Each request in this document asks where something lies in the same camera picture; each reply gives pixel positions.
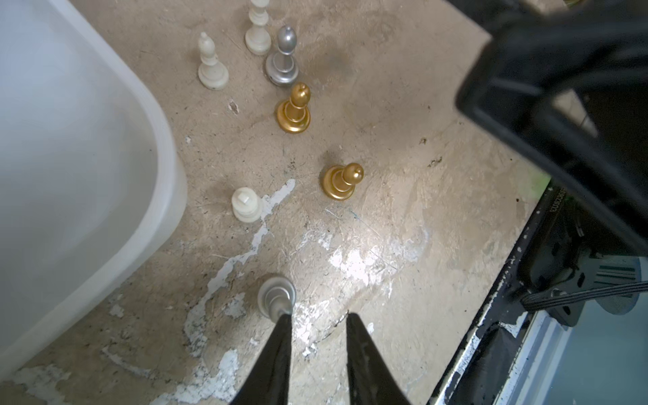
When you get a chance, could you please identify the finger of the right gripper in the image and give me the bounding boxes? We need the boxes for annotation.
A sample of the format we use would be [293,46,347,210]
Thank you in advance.
[455,1,647,253]

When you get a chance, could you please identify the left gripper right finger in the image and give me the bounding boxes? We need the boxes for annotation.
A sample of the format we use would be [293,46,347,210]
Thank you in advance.
[346,313,409,404]

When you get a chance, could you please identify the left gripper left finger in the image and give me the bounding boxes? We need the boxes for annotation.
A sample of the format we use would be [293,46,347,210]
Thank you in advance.
[231,314,292,405]

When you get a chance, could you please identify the white plastic storage box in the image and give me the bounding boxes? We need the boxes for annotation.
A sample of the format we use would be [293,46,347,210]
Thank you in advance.
[1,1,187,378]

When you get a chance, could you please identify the white king chess piece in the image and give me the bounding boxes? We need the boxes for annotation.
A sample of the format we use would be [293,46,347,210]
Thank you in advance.
[231,187,263,223]

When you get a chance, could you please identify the gold bishop chess piece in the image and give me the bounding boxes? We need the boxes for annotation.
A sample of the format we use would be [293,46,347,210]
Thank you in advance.
[276,82,311,133]

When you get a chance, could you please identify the white bishop chess piece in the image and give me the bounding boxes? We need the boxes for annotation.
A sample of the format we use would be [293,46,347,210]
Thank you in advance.
[197,32,230,90]

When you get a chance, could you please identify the white tall chess piece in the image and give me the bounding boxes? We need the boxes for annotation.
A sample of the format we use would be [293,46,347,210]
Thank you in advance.
[245,0,272,56]

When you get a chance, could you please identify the gold pawn front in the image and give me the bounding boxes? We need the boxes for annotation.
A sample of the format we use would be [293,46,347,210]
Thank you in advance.
[322,163,365,201]

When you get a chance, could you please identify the silver bishop middle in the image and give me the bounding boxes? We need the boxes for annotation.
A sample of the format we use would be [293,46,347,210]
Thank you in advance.
[265,25,299,87]

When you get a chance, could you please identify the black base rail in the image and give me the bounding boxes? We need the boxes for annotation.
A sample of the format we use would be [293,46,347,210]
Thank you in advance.
[430,182,647,404]

